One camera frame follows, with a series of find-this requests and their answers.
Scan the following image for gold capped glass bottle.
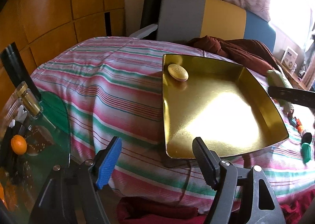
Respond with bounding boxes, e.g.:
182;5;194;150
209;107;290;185
15;81;43;119

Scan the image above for orange fruit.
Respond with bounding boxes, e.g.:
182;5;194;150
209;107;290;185
11;135;27;155

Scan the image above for black rolled mat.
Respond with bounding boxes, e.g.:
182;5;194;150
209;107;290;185
140;0;162;29

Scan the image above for grey yellow blue headboard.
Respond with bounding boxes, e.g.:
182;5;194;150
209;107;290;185
157;0;276;51

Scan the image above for white green plug device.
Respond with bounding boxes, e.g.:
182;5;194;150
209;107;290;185
266;70;294;115

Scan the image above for striped bed sheet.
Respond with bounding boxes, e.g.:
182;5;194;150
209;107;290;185
30;35;315;215

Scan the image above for orange cube blocks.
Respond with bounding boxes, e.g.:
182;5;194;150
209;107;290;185
295;118;304;134

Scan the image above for wooden side shelf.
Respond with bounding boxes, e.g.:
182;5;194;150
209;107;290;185
276;59;307;91

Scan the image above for gold oval carved soap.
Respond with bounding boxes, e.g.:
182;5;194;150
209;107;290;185
167;64;189;82

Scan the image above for dark red pillow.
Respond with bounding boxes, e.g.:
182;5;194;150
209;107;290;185
186;35;280;76

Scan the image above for white box on shelf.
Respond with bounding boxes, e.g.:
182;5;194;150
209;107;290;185
281;47;298;70

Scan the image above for gold square tray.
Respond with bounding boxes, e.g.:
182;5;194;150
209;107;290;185
162;54;289;160

